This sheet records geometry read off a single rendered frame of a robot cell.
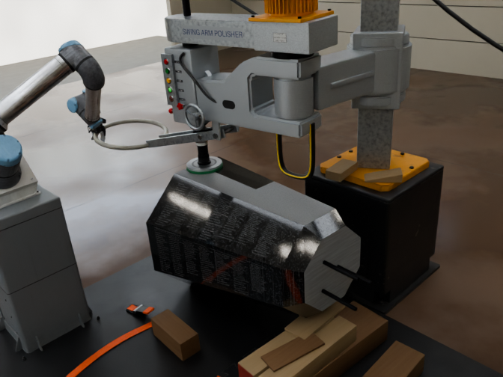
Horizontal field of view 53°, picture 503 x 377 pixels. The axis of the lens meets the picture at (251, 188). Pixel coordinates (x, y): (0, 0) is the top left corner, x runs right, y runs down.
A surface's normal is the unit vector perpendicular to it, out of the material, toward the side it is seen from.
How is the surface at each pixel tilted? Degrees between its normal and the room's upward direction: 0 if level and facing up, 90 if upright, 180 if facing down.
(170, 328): 0
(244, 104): 90
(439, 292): 0
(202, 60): 90
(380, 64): 90
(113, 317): 0
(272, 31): 90
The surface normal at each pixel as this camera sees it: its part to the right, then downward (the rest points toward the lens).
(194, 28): -0.61, 0.38
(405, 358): -0.07, -0.90
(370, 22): -0.28, 0.43
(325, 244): 0.66, 0.29
